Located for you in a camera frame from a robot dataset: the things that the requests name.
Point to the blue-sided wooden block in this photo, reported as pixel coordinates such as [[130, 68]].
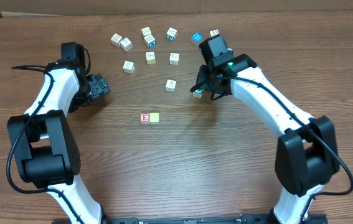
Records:
[[171, 85]]

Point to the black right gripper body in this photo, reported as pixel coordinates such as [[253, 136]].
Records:
[[207, 81]]

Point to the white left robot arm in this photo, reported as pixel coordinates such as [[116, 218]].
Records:
[[44, 156]]

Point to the yellow-topped wooden block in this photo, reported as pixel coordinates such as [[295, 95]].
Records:
[[154, 118]]

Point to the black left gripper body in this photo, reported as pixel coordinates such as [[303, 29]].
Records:
[[98, 85]]

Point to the red-sided wooden block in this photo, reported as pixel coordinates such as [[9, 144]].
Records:
[[116, 39]]

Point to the yellow letter C block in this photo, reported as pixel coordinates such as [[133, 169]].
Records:
[[128, 67]]

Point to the plain hourglass picture block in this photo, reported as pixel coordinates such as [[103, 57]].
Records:
[[214, 33]]

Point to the red car picture block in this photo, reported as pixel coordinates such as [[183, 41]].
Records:
[[126, 44]]

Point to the light blue topped block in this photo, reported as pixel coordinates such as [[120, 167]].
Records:
[[196, 39]]

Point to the yellow-framed picture block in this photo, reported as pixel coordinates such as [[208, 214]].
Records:
[[150, 58]]

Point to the green letter E block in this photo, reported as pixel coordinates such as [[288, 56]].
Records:
[[174, 58]]

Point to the red letter E block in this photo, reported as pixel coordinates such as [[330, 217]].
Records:
[[145, 118]]

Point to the plain wooden block behind X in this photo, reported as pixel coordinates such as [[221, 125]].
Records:
[[146, 31]]

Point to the blue letter X block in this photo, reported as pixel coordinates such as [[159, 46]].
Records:
[[150, 41]]

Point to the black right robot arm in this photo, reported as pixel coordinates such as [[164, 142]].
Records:
[[306, 153]]

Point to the green number 4 block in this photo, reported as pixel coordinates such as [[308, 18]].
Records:
[[197, 93]]

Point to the green-sided picture block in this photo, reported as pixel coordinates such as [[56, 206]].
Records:
[[171, 34]]

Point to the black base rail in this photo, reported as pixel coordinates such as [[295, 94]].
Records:
[[213, 220]]

